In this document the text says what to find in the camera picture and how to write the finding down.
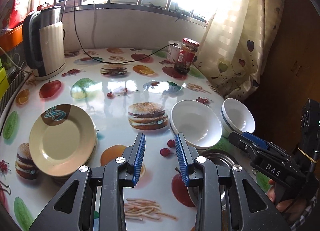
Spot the tall white ceramic bowl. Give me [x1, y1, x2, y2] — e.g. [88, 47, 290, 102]
[220, 98, 255, 138]

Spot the wide white ceramic bowl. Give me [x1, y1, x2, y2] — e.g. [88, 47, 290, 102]
[169, 99, 222, 150]

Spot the cream patterned plate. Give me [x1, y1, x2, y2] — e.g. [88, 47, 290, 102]
[29, 104, 97, 178]

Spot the person right hand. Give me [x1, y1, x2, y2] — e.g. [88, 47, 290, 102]
[267, 179, 309, 224]

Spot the heart pattern curtain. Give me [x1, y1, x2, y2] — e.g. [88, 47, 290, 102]
[195, 0, 285, 101]

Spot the red label sauce jar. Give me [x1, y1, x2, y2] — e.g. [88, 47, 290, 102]
[174, 38, 200, 74]

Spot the white cup behind jar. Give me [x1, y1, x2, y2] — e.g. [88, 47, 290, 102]
[167, 40, 182, 64]

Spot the striped cardboard tray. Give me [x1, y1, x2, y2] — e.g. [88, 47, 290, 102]
[1, 71, 29, 115]

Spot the lower yellow-green box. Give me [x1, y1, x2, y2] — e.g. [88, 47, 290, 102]
[0, 67, 9, 99]

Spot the white electric kettle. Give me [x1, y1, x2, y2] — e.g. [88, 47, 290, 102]
[22, 6, 66, 81]

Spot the orange plastic container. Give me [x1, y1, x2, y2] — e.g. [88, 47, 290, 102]
[0, 25, 23, 52]

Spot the black power cable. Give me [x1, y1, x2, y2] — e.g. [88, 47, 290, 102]
[60, 0, 180, 65]

